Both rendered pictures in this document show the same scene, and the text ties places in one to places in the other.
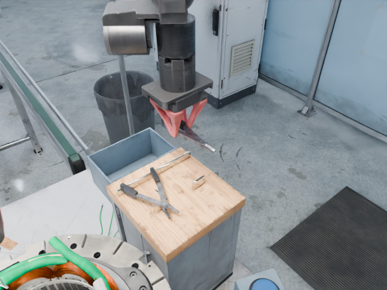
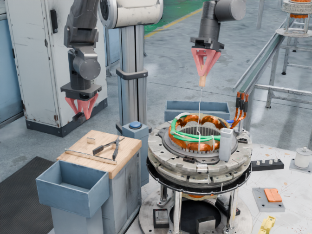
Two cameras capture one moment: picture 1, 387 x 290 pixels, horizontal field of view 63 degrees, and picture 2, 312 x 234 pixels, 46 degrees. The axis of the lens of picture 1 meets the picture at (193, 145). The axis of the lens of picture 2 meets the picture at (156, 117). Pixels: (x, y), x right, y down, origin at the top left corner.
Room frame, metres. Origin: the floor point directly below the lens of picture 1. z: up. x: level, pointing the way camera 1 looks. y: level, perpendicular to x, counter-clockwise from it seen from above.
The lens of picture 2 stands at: (0.71, 1.00, 1.66)
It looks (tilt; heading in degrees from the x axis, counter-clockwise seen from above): 26 degrees down; 243
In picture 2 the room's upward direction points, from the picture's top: straight up
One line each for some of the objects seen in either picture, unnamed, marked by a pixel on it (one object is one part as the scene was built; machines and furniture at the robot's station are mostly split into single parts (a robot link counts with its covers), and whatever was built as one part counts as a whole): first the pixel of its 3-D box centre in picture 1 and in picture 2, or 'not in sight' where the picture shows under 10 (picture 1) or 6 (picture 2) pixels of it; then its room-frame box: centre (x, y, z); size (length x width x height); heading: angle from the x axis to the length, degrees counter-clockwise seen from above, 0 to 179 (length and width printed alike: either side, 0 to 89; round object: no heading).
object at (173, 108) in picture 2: not in sight; (195, 138); (-0.03, -0.10, 0.92); 0.25 x 0.11 x 0.28; 148
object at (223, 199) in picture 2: not in sight; (225, 202); (0.03, 0.19, 0.83); 0.05 x 0.04 x 0.02; 92
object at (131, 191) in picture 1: (129, 190); (115, 153); (0.40, 0.12, 1.09); 0.04 x 0.01 x 0.02; 55
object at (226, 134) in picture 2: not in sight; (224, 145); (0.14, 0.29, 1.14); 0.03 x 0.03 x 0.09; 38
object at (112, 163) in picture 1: (139, 195); (77, 215); (0.53, 0.14, 0.92); 0.17 x 0.11 x 0.28; 130
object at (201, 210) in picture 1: (174, 195); (100, 152); (0.42, 0.04, 1.05); 0.20 x 0.19 x 0.02; 40
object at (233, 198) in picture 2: not in sight; (232, 203); (0.08, 0.29, 0.91); 0.02 x 0.02 x 0.21
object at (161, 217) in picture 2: not in sight; (161, 216); (0.26, 0.16, 0.83); 0.05 x 0.04 x 0.02; 66
